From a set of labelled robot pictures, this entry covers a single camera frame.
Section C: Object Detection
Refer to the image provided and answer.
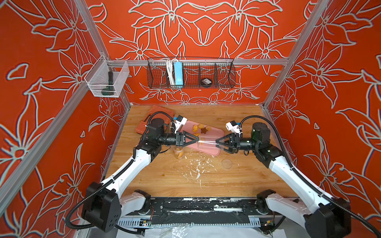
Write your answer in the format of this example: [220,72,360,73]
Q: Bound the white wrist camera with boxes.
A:
[226,121,242,135]
[174,115,188,132]

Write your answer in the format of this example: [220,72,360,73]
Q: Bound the clear acrylic wall box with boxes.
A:
[84,56,130,98]

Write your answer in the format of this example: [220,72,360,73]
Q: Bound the light blue box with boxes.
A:
[174,61,184,88]

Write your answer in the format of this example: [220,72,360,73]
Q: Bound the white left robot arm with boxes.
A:
[65,112,199,233]

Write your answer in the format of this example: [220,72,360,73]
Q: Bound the orange plastic tool case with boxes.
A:
[135,105,175,135]

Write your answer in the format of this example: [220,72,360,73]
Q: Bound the dark green flashlight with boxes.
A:
[101,71,115,96]

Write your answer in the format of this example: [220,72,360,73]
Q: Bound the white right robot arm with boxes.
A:
[215,117,381,238]

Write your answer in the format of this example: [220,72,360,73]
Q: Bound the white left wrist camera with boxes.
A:
[174,115,188,132]

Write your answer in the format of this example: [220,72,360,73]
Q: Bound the clear cookie jar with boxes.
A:
[173,146,185,160]
[197,136,218,150]

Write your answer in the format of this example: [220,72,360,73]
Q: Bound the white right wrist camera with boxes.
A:
[226,121,242,135]

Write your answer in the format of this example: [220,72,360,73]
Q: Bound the black wire wall basket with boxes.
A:
[147,57,236,89]

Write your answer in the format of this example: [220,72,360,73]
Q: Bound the pink plastic tray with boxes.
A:
[181,120,225,156]

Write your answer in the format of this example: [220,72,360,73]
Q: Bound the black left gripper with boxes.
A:
[157,133,198,149]

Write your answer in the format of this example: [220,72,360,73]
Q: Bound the orange cookies on tray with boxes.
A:
[192,124,211,136]

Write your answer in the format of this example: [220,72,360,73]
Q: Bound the white coiled cable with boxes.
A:
[166,59,175,87]

